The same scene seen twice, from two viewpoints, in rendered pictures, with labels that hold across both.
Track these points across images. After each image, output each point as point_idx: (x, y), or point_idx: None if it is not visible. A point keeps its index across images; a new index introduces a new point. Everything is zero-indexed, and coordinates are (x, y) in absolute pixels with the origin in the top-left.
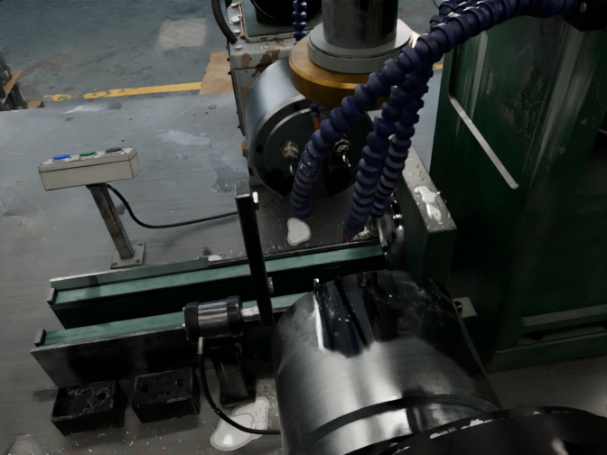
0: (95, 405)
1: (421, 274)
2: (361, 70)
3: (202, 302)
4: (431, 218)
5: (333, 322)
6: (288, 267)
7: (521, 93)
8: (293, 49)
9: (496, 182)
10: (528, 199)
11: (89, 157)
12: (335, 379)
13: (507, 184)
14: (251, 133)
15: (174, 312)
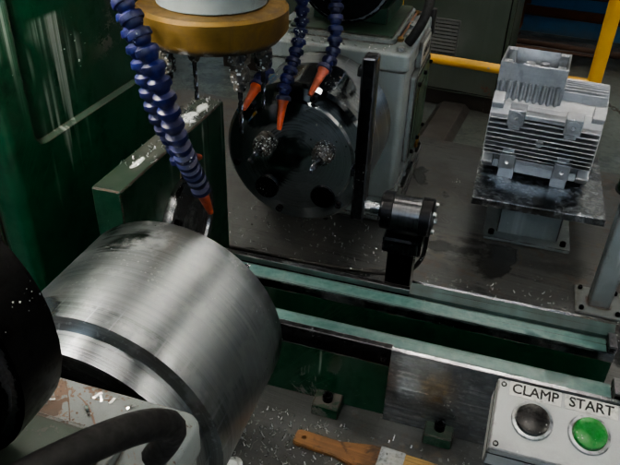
0: None
1: (224, 154)
2: None
3: (416, 208)
4: (208, 105)
5: (338, 80)
6: (296, 313)
7: (110, 9)
8: (268, 15)
9: (128, 101)
10: None
11: (578, 404)
12: (353, 71)
13: (137, 84)
14: (268, 315)
15: (447, 316)
